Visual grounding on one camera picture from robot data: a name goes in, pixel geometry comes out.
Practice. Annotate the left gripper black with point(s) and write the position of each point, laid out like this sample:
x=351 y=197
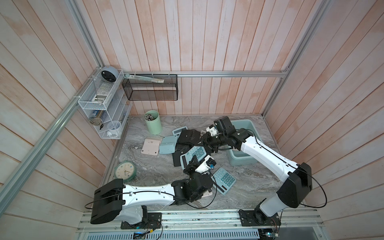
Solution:
x=192 y=166

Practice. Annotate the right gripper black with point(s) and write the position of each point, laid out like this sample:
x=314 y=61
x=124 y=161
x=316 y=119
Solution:
x=206 y=141

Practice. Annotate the teal calculator face down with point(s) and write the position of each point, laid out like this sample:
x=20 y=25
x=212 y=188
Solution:
x=195 y=151

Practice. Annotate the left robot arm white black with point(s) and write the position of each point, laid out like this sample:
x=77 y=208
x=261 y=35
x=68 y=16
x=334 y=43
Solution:
x=118 y=201

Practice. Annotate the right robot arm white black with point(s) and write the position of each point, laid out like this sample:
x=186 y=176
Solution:
x=296 y=178

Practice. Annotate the teal calculator face up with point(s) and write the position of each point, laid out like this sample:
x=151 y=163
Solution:
x=223 y=181

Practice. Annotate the black calculator top of pile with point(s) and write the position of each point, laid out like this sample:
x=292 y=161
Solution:
x=189 y=137

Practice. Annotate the black calculator face down left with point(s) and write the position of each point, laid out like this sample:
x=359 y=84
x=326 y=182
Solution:
x=180 y=149

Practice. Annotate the teal calculator tilted in pile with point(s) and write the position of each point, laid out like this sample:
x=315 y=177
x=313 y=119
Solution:
x=168 y=145

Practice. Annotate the teal calculator back of pile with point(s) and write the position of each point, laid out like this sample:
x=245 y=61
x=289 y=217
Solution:
x=179 y=130

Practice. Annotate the pale pink calculator back left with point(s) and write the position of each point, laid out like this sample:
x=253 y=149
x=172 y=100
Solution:
x=151 y=146

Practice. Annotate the green round desk clock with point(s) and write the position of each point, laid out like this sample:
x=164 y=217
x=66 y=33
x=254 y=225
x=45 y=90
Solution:
x=125 y=171

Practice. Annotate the mint green pen cup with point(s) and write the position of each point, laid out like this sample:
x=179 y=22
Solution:
x=155 y=126

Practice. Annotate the pens in cup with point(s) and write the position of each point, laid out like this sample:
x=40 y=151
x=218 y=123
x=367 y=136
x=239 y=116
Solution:
x=149 y=117

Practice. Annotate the ruler on black basket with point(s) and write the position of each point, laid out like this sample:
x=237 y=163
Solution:
x=143 y=78

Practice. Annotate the white mug on shelf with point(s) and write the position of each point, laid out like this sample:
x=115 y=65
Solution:
x=114 y=129

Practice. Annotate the grey round alarm clock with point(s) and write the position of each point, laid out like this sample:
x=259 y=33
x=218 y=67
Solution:
x=110 y=74

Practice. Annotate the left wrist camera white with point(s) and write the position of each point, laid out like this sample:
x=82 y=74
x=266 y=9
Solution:
x=207 y=165

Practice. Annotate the aluminium front rail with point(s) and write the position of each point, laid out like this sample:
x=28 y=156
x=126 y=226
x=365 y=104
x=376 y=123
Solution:
x=210 y=219

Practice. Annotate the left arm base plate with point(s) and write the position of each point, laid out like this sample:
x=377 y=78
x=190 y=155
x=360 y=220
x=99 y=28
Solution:
x=149 y=221

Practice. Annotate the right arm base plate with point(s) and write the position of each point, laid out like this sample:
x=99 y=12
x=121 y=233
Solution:
x=257 y=219

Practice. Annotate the black wire mesh basket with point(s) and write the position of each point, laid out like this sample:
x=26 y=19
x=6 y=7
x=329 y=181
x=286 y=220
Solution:
x=148 y=91

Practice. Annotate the white wire mesh shelf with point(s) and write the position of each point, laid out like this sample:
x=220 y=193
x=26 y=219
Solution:
x=103 y=102

